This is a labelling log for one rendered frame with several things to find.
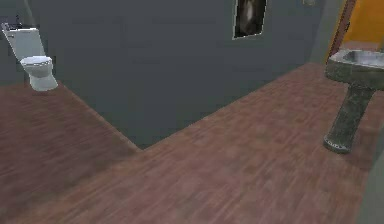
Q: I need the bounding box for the small dark object on toilet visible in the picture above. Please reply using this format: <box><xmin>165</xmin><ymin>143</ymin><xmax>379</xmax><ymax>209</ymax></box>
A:
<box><xmin>0</xmin><ymin>20</ymin><xmax>23</xmax><ymax>32</ymax></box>

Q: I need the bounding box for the grey pedestal sink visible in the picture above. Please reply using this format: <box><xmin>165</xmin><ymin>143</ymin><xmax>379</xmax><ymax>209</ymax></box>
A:
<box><xmin>322</xmin><ymin>48</ymin><xmax>384</xmax><ymax>155</ymax></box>

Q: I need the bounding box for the dark framed wall picture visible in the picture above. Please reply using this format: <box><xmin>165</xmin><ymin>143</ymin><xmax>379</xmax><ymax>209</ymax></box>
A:
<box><xmin>232</xmin><ymin>0</ymin><xmax>268</xmax><ymax>41</ymax></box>

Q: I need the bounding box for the brown room door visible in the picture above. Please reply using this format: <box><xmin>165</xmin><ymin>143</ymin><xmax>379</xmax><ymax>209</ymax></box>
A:
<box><xmin>327</xmin><ymin>0</ymin><xmax>358</xmax><ymax>62</ymax></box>

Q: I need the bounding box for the white toilet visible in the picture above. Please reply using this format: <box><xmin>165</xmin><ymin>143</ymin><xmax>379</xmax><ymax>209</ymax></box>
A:
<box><xmin>1</xmin><ymin>27</ymin><xmax>59</xmax><ymax>92</ymax></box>

